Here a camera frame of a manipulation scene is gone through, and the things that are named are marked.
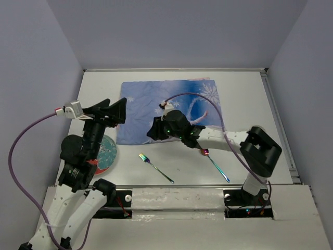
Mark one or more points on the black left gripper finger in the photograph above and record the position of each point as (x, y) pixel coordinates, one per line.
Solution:
(98, 110)
(116, 113)

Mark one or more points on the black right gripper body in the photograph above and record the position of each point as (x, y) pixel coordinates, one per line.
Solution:
(168, 130)

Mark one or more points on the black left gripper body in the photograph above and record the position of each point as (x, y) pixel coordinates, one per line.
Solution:
(95, 129)

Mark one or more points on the red and teal plate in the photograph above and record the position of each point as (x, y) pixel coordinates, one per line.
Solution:
(106, 156)

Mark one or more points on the rainbow metal fork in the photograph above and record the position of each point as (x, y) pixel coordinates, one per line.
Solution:
(144, 158)

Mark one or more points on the blue Frozen placemat cloth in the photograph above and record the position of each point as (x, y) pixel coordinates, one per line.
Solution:
(198, 100)

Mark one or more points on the rainbow metal spoon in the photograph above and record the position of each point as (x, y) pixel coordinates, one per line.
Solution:
(205, 152)

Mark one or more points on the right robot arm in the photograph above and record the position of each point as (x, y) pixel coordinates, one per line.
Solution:
(259, 151)

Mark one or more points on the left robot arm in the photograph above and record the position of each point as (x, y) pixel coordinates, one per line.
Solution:
(76, 200)

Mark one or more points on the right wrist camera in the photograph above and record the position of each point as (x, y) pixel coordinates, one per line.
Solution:
(166, 106)

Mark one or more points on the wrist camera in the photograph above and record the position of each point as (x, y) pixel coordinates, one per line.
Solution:
(72, 110)
(166, 106)

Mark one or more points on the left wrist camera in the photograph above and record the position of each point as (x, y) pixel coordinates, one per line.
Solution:
(72, 110)

